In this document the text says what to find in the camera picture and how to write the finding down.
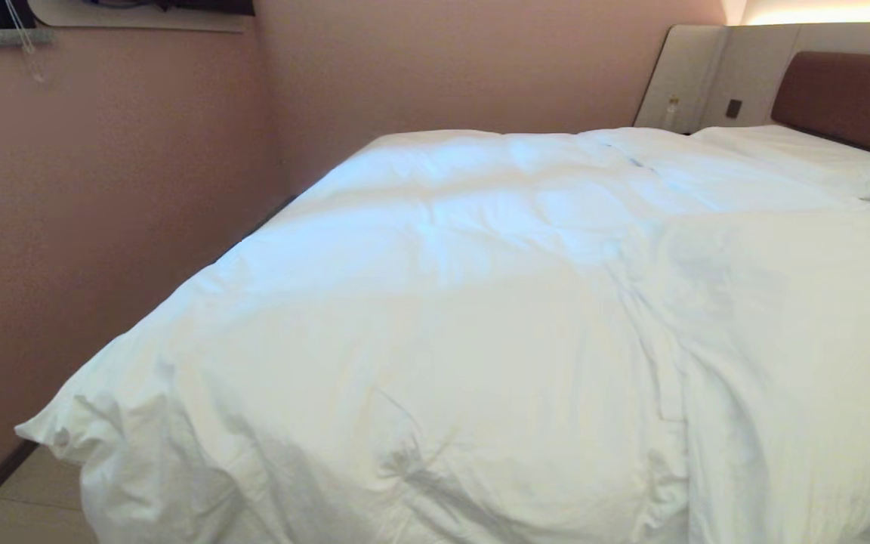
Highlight brown padded headboard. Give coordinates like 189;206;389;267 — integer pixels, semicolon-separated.
771;51;870;166

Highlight white pillow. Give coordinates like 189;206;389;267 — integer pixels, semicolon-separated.
690;124;870;201

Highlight beige wall panel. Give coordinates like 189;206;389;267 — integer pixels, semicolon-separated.
634;22;870;135

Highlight white duvet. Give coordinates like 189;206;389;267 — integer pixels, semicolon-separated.
15;127;870;544

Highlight white blind cord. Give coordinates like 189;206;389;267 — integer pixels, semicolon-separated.
5;0;48;82

